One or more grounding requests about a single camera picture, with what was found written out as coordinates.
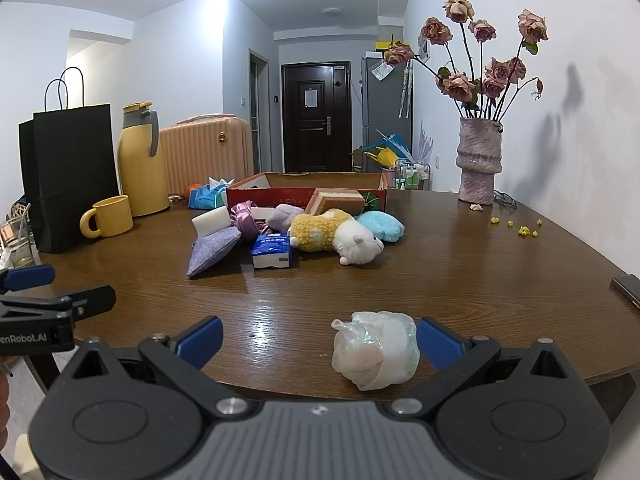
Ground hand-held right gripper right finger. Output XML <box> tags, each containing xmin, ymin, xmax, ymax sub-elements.
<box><xmin>387</xmin><ymin>317</ymin><xmax>585</xmax><ymax>421</ymax></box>

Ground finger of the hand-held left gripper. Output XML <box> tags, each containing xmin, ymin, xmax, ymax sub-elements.
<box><xmin>0</xmin><ymin>263</ymin><xmax>57</xmax><ymax>295</ymax></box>
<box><xmin>0</xmin><ymin>285</ymin><xmax>117</xmax><ymax>319</ymax></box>

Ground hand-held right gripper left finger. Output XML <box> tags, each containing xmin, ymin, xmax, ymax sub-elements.
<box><xmin>62</xmin><ymin>316</ymin><xmax>251</xmax><ymax>419</ymax></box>

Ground white plastic bag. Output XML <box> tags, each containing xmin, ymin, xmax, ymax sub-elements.
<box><xmin>331</xmin><ymin>311</ymin><xmax>418</xmax><ymax>392</ymax></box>

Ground lavender knit cushion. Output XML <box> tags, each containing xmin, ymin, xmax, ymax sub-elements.
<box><xmin>186</xmin><ymin>225</ymin><xmax>242</xmax><ymax>278</ymax></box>

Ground white sponge block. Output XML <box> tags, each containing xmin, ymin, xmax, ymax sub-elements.
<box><xmin>192</xmin><ymin>206</ymin><xmax>233</xmax><ymax>237</ymax></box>

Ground light blue plush toy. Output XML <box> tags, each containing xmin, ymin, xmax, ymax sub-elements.
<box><xmin>356</xmin><ymin>211</ymin><xmax>406</xmax><ymax>242</ymax></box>

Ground red orange cardboard box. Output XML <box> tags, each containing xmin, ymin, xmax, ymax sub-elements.
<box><xmin>226</xmin><ymin>172</ymin><xmax>389</xmax><ymax>214</ymax></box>

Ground yellow white plush sheep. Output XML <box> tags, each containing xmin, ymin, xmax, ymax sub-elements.
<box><xmin>287</xmin><ymin>208</ymin><xmax>385</xmax><ymax>266</ymax></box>

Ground pink and tan sponge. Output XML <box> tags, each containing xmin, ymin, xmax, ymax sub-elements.
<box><xmin>305</xmin><ymin>187</ymin><xmax>366</xmax><ymax>218</ymax></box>

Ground blue soft tissue pack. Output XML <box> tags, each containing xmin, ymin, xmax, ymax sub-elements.
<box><xmin>187</xmin><ymin>177</ymin><xmax>236</xmax><ymax>210</ymax></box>

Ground mauve soft puff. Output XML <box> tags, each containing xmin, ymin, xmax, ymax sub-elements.
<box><xmin>267</xmin><ymin>204</ymin><xmax>306</xmax><ymax>231</ymax></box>

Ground clear glass jar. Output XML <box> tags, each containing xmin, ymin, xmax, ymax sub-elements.
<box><xmin>0</xmin><ymin>202</ymin><xmax>37</xmax><ymax>269</ymax></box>

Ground yellow mug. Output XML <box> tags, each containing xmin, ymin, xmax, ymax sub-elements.
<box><xmin>80</xmin><ymin>195</ymin><xmax>134</xmax><ymax>239</ymax></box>

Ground black paper bag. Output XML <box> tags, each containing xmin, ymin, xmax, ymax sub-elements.
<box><xmin>19</xmin><ymin>66</ymin><xmax>121</xmax><ymax>254</ymax></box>

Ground small blue tissue packet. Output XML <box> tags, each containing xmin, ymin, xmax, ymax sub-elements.
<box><xmin>251</xmin><ymin>232</ymin><xmax>294</xmax><ymax>270</ymax></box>

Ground purple satin scrunchie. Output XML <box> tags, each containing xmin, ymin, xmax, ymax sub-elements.
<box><xmin>230</xmin><ymin>201</ymin><xmax>274</xmax><ymax>244</ymax></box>

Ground yellow thermos jug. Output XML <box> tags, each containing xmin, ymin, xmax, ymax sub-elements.
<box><xmin>117</xmin><ymin>102</ymin><xmax>171</xmax><ymax>217</ymax></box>

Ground scattered yellow flower bits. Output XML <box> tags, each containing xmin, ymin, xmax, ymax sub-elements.
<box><xmin>490</xmin><ymin>216</ymin><xmax>544</xmax><ymax>239</ymax></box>

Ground metal storage cart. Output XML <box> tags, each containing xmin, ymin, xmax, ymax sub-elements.
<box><xmin>395</xmin><ymin>159</ymin><xmax>432</xmax><ymax>191</ymax></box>

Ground pink ribbed suitcase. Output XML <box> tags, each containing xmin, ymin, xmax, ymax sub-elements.
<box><xmin>159</xmin><ymin>115</ymin><xmax>254</xmax><ymax>196</ymax></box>

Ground pink ceramic vase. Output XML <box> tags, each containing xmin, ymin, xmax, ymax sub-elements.
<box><xmin>456</xmin><ymin>116</ymin><xmax>503</xmax><ymax>206</ymax></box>

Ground smartphone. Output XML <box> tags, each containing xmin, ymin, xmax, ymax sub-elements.
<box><xmin>610</xmin><ymin>274</ymin><xmax>640</xmax><ymax>311</ymax></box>

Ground yellow and blue bags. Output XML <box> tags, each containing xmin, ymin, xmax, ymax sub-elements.
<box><xmin>363</xmin><ymin>132</ymin><xmax>414</xmax><ymax>169</ymax></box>

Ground grey interior door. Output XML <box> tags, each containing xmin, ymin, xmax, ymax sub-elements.
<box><xmin>249</xmin><ymin>47</ymin><xmax>271</xmax><ymax>174</ymax></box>

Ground grey refrigerator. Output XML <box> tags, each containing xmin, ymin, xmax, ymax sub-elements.
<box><xmin>361</xmin><ymin>55</ymin><xmax>407</xmax><ymax>157</ymax></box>

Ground dark brown entrance door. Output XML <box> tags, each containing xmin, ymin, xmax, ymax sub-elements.
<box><xmin>281</xmin><ymin>61</ymin><xmax>352</xmax><ymax>173</ymax></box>

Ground hanging folded umbrella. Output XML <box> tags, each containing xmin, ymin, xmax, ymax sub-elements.
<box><xmin>398</xmin><ymin>62</ymin><xmax>415</xmax><ymax>120</ymax></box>

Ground bunch of dried roses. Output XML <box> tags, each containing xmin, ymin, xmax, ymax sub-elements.
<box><xmin>384</xmin><ymin>0</ymin><xmax>549</xmax><ymax>122</ymax></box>

